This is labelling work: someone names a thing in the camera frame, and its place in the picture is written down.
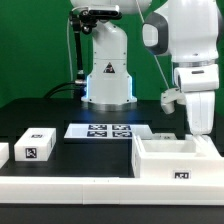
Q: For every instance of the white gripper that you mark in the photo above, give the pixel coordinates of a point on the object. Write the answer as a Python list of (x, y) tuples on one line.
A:
[(200, 111)]

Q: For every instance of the white cabinet body box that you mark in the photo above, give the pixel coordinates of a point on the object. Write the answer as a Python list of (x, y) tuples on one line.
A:
[(173, 159)]

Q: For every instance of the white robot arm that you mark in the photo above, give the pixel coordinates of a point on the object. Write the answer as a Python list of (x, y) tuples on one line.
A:
[(188, 31)]

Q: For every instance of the white cabinet top block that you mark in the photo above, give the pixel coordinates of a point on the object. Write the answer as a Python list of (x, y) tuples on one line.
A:
[(36, 144)]

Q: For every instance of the white base tag plate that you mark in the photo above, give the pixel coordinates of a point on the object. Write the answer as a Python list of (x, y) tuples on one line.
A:
[(107, 131)]

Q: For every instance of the white block at left edge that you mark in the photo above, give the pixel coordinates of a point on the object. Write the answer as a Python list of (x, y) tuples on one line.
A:
[(4, 153)]

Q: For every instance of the white L-shaped table fence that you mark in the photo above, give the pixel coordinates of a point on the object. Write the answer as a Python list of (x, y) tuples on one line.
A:
[(115, 191)]

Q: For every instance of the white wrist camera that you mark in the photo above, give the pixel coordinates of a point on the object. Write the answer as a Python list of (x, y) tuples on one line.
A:
[(169, 97)]

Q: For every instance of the black camera on stand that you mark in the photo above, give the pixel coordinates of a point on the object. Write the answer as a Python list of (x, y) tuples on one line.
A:
[(104, 12)]

